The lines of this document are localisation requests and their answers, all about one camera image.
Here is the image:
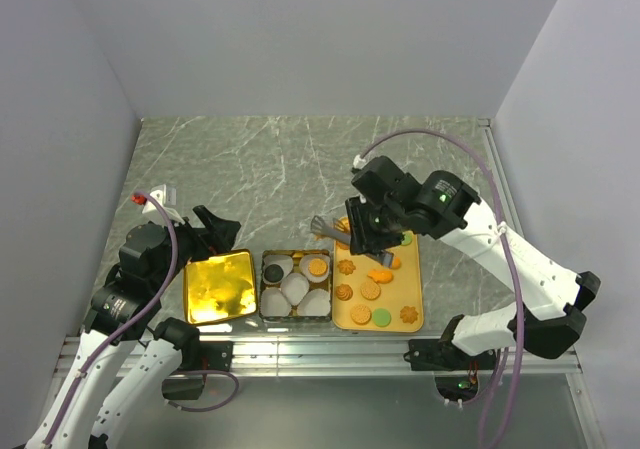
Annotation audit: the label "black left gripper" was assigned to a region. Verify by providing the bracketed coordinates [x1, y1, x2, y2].
[152, 203, 240, 292]

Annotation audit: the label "black sandwich cookie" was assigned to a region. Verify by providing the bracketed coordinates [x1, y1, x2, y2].
[263, 264, 285, 285]

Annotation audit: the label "metal serving tongs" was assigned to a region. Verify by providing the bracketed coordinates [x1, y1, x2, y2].
[310, 215, 394, 268]

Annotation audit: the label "round dotted biscuit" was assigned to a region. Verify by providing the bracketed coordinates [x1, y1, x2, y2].
[308, 258, 328, 277]
[360, 280, 382, 301]
[350, 304, 372, 325]

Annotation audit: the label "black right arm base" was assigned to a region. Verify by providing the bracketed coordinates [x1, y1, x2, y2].
[403, 339, 499, 372]

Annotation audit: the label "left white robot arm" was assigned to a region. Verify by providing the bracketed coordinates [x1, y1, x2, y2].
[25, 206, 241, 448]

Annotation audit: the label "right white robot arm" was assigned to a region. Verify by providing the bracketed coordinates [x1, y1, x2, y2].
[346, 156, 601, 368]

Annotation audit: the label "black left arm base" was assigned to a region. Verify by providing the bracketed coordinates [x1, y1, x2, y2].
[179, 341, 234, 372]

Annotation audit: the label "gold tin lid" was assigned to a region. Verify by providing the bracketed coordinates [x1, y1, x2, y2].
[183, 250, 258, 326]

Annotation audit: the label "white paper cup top-left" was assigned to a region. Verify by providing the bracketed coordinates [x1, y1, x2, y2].
[262, 254, 294, 285]

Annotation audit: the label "orange flower cookie middle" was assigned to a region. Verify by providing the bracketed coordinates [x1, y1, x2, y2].
[337, 259, 356, 275]

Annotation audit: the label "white paper cup bottom-left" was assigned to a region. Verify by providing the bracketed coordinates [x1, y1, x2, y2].
[260, 287, 292, 318]

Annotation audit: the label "green christmas cookie tin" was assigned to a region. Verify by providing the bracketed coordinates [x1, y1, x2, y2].
[258, 249, 333, 324]

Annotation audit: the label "white paper cup centre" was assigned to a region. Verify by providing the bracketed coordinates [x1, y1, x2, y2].
[280, 273, 310, 306]

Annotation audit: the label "yellow cookie tray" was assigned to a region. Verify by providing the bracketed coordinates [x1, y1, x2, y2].
[332, 232, 424, 333]

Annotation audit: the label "white paper cup top-right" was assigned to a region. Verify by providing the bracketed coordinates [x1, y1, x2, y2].
[299, 253, 330, 283]

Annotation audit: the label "swirl butter cookie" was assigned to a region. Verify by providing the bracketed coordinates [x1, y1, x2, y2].
[335, 284, 354, 302]

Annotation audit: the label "orange flower cookie bottom-right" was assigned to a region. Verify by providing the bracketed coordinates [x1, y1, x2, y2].
[400, 306, 419, 324]

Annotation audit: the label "green round cookie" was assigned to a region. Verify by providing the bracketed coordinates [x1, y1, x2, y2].
[371, 308, 392, 328]

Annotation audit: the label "round dotted biscuit bottom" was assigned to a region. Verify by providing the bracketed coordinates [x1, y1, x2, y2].
[350, 304, 372, 325]

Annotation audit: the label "white paper cup bottom-right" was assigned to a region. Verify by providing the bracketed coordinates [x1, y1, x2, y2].
[297, 289, 331, 317]

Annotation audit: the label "aluminium frame rail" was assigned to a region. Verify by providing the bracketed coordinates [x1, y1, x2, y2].
[53, 332, 582, 379]

